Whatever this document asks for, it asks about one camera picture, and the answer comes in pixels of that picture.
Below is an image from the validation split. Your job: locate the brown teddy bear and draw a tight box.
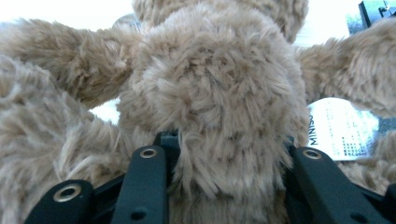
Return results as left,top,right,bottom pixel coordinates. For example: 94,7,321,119
0,0,396,224

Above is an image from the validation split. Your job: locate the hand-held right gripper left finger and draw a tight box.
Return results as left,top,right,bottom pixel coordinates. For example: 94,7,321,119
111,130,182,224

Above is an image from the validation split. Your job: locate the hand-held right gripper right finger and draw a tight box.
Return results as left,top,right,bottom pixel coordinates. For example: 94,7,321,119
284,136,390,224

